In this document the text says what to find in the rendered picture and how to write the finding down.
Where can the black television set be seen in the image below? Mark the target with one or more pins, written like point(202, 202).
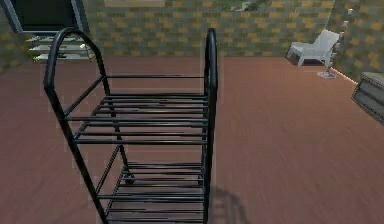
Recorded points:
point(45, 13)

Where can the black metal rack shelf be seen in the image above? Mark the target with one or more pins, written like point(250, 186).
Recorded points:
point(140, 120)

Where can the white lounge chair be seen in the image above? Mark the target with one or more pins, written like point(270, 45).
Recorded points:
point(316, 46)

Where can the white tv stand shelf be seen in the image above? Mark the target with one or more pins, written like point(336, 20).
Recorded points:
point(56, 48)

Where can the white floor lamp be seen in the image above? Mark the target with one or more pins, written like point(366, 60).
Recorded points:
point(335, 46)

